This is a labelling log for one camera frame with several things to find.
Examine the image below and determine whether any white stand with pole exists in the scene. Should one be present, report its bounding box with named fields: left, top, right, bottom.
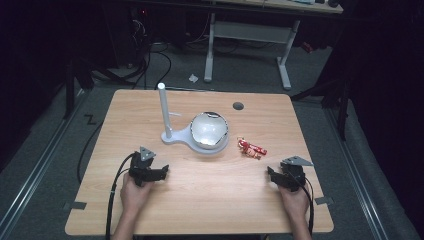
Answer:
left=157, top=82, right=231, bottom=155

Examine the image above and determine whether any wooden desk with white legs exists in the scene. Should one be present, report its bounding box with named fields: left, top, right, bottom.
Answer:
left=202, top=0, right=345, bottom=91

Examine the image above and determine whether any thin black floor cable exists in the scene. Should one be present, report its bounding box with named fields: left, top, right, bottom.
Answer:
left=76, top=120, right=105, bottom=185

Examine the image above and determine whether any black tripod stand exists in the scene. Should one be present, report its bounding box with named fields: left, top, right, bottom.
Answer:
left=290, top=59, right=354, bottom=142

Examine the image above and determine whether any bundle of black floor cables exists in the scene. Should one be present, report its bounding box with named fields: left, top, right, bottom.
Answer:
left=89, top=13, right=173, bottom=90

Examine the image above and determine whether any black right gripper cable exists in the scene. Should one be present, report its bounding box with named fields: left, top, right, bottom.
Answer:
left=301, top=175, right=316, bottom=236

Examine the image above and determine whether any silver metal bowl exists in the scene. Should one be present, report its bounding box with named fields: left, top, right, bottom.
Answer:
left=189, top=111, right=230, bottom=150

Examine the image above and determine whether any red snack packet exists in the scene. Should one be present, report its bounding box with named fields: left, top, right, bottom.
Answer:
left=236, top=136, right=269, bottom=161

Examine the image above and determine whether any black metal stand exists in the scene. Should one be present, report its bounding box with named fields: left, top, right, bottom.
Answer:
left=61, top=58, right=96, bottom=120

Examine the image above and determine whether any grey tape strip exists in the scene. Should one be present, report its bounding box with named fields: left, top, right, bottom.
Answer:
left=63, top=201, right=88, bottom=211
left=314, top=196, right=335, bottom=206

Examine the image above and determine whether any metal floor rail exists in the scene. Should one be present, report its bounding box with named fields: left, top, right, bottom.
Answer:
left=323, top=107, right=390, bottom=240
left=0, top=87, right=91, bottom=231

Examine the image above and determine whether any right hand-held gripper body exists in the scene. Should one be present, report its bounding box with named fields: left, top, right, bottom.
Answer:
left=279, top=155, right=315, bottom=193

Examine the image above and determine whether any person's left hand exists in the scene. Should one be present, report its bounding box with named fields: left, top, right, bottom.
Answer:
left=119, top=172, right=156, bottom=218

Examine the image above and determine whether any person's right hand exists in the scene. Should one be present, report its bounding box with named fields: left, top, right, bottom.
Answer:
left=277, top=184, right=311, bottom=220

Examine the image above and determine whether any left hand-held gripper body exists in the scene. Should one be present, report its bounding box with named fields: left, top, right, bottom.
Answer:
left=128, top=146, right=158, bottom=188

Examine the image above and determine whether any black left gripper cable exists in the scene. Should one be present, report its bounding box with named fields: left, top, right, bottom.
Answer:
left=105, top=152, right=137, bottom=240

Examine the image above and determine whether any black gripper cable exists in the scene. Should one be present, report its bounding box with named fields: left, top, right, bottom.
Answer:
left=105, top=152, right=137, bottom=240
left=301, top=175, right=316, bottom=236

